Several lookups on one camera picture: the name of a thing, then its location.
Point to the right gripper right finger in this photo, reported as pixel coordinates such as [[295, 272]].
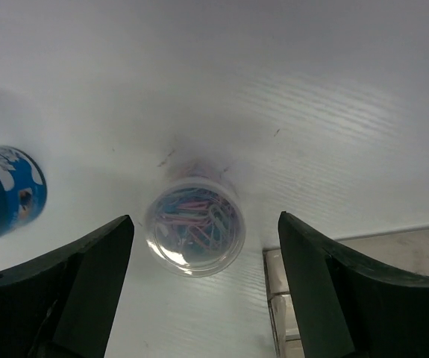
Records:
[[348, 304]]

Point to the blue paint jar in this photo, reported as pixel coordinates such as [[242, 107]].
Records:
[[23, 189]]

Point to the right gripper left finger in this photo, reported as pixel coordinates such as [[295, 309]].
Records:
[[63, 303]]

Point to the clear four-compartment organizer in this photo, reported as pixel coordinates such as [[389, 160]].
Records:
[[407, 250]]

